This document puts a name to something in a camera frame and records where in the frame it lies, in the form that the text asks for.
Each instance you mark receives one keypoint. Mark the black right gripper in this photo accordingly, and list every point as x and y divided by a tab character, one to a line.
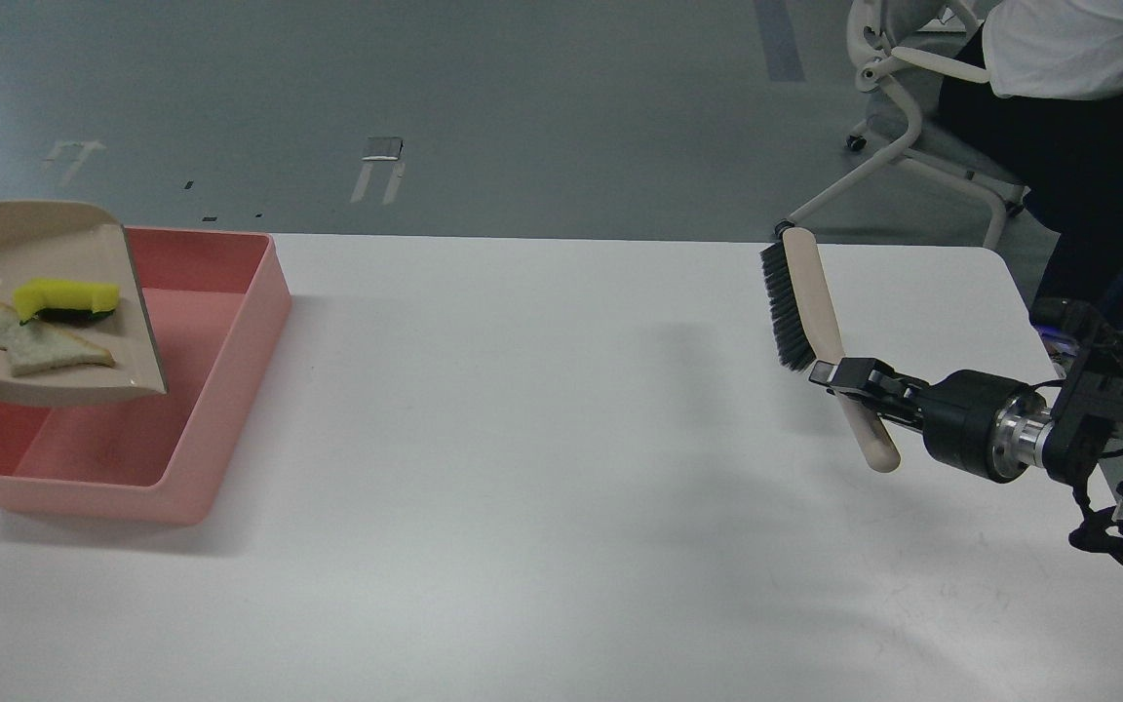
959	416

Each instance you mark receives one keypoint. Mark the beige hand brush black bristles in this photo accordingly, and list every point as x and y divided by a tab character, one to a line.
806	330

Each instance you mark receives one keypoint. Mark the beige plastic dustpan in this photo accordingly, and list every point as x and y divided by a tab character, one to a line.
77	241

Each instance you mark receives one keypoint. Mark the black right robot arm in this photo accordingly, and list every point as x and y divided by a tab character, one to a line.
1077	439

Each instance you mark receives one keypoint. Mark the pink plastic bin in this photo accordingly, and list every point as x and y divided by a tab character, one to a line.
218	303

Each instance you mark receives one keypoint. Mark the seated person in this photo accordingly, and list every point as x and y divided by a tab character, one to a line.
1051	114

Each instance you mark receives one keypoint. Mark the white office chair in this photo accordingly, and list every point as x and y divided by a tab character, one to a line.
902	52

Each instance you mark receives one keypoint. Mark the silver floor plate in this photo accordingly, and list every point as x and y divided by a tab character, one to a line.
383	149

